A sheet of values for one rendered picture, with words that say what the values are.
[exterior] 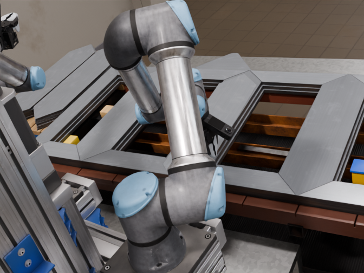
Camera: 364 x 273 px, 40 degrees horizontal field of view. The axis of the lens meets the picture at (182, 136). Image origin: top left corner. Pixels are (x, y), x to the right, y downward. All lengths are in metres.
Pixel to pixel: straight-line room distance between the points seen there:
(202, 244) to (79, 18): 3.88
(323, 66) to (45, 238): 1.69
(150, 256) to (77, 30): 3.89
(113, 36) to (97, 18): 3.89
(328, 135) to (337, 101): 0.22
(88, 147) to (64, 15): 2.84
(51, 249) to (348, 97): 1.30
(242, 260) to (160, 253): 0.54
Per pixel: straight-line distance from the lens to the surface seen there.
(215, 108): 2.13
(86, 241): 1.39
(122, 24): 1.25
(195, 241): 1.33
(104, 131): 2.20
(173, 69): 1.20
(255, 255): 1.74
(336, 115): 1.97
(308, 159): 1.78
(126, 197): 1.16
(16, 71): 1.60
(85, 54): 3.02
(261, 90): 2.24
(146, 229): 1.19
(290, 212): 1.65
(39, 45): 4.69
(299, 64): 2.56
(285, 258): 1.72
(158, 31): 1.22
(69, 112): 2.44
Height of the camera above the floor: 1.99
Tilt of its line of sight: 34 degrees down
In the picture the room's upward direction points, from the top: 16 degrees counter-clockwise
